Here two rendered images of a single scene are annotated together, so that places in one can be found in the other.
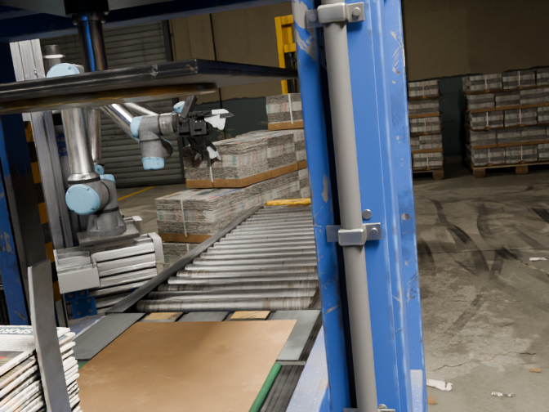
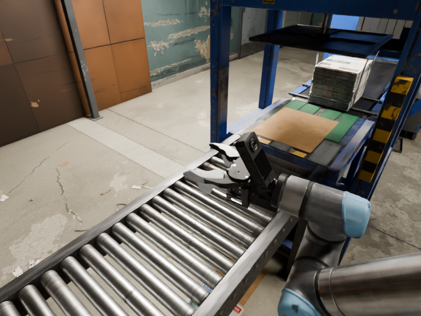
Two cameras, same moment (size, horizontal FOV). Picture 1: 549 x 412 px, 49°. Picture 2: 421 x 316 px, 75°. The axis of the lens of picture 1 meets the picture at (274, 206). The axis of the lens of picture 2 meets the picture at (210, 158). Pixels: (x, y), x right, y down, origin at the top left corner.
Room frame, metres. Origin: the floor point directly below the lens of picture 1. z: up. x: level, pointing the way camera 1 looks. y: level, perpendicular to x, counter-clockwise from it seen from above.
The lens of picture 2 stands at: (2.63, 0.36, 1.59)
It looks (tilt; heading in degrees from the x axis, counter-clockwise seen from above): 34 degrees down; 204
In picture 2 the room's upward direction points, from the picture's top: straight up
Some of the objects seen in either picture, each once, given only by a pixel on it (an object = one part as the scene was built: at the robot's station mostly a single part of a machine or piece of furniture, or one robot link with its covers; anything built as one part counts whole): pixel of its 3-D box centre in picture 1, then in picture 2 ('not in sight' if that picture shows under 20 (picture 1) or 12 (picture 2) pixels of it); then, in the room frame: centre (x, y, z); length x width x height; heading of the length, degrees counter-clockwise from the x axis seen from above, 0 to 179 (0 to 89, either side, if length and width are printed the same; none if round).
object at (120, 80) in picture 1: (100, 94); (322, 38); (1.00, 0.26, 1.30); 0.55 x 0.55 x 0.03; 75
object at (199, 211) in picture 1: (254, 248); not in sight; (3.47, 0.14, 0.42); 1.17 x 0.39 x 0.83; 147
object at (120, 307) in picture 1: (209, 259); (248, 269); (2.05, 0.25, 0.74); 1.34 x 0.05 x 0.12; 165
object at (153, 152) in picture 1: (153, 154); (319, 250); (2.21, 0.42, 1.12); 0.11 x 0.08 x 0.11; 174
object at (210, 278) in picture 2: (286, 237); (170, 247); (2.11, -0.03, 0.77); 0.47 x 0.05 x 0.05; 75
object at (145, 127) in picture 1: (147, 127); (334, 210); (2.19, 0.42, 1.21); 0.11 x 0.08 x 0.09; 84
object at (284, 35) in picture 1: (294, 136); not in sight; (4.62, -0.21, 0.97); 0.09 x 0.09 x 1.75; 57
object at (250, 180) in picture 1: (244, 178); not in sight; (3.27, 0.14, 0.86); 0.29 x 0.16 x 0.04; 147
